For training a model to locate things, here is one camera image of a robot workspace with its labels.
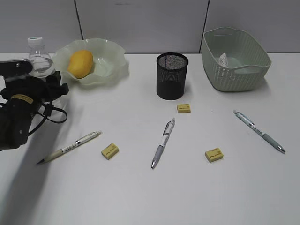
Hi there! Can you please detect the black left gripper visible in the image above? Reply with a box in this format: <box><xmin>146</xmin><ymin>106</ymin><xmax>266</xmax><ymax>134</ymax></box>
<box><xmin>0</xmin><ymin>71</ymin><xmax>69</xmax><ymax>101</ymax></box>

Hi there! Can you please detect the clear plastic water bottle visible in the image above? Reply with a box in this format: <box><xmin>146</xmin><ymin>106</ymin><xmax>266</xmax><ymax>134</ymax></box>
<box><xmin>28</xmin><ymin>37</ymin><xmax>56</xmax><ymax>82</ymax></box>

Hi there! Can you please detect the yellow mango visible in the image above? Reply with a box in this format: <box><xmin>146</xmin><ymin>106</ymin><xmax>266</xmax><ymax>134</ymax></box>
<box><xmin>67</xmin><ymin>49</ymin><xmax>93</xmax><ymax>79</ymax></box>

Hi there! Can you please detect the beige ballpoint pen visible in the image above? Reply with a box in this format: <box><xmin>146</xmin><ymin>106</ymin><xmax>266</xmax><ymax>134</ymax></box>
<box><xmin>37</xmin><ymin>131</ymin><xmax>103</xmax><ymax>165</ymax></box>

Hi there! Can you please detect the white waste paper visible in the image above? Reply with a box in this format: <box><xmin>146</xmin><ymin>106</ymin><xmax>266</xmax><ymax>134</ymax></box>
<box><xmin>218</xmin><ymin>53</ymin><xmax>229</xmax><ymax>68</ymax></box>

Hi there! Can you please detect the blue grey ballpoint pen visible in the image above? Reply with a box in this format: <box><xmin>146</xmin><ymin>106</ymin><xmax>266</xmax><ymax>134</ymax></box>
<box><xmin>233</xmin><ymin>110</ymin><xmax>285</xmax><ymax>154</ymax></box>

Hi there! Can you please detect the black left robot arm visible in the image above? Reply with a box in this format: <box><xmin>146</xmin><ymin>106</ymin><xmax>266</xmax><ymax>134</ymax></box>
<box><xmin>0</xmin><ymin>71</ymin><xmax>69</xmax><ymax>150</ymax></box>

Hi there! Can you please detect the pale green wavy glass plate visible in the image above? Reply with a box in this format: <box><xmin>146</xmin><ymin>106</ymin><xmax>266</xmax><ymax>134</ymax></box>
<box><xmin>52</xmin><ymin>38</ymin><xmax>129</xmax><ymax>89</ymax></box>

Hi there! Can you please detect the yellow eraser left front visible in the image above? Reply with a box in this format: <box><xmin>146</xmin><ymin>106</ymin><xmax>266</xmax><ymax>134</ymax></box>
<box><xmin>101</xmin><ymin>143</ymin><xmax>119</xmax><ymax>160</ymax></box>

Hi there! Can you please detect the black mesh pen holder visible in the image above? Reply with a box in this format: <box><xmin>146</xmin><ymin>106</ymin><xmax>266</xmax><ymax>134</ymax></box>
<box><xmin>156</xmin><ymin>52</ymin><xmax>188</xmax><ymax>100</ymax></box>

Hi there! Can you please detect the purple grey ballpoint pen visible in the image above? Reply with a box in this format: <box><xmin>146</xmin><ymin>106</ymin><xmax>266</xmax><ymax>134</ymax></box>
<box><xmin>151</xmin><ymin>118</ymin><xmax>175</xmax><ymax>169</ymax></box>

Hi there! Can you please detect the yellow eraser near holder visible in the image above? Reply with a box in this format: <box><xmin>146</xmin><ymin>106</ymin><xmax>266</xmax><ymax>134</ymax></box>
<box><xmin>177</xmin><ymin>104</ymin><xmax>191</xmax><ymax>113</ymax></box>

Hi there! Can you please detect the yellow eraser right front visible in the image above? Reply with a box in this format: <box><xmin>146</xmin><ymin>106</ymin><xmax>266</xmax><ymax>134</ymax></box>
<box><xmin>205</xmin><ymin>148</ymin><xmax>224</xmax><ymax>163</ymax></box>

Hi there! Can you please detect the pale green woven basket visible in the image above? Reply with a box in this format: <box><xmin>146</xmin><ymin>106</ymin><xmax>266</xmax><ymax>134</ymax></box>
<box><xmin>202</xmin><ymin>27</ymin><xmax>271</xmax><ymax>92</ymax></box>

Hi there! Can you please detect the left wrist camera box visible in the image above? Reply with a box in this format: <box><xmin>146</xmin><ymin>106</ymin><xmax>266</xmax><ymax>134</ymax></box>
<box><xmin>0</xmin><ymin>59</ymin><xmax>33</xmax><ymax>78</ymax></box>

